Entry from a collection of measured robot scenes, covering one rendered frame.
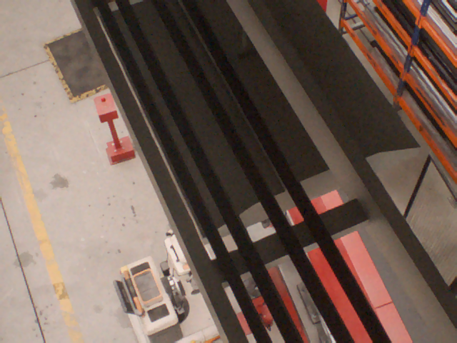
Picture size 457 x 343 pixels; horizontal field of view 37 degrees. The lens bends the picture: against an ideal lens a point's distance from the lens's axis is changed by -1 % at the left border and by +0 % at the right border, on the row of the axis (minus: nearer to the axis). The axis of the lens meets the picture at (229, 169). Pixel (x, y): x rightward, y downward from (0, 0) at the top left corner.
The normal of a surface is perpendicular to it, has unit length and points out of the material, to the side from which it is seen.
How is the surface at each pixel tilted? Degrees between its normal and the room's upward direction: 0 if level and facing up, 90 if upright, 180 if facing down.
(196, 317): 0
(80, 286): 0
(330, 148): 90
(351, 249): 0
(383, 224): 90
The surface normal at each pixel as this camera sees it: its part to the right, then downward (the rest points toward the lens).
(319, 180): 0.41, 0.78
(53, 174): -0.04, -0.51
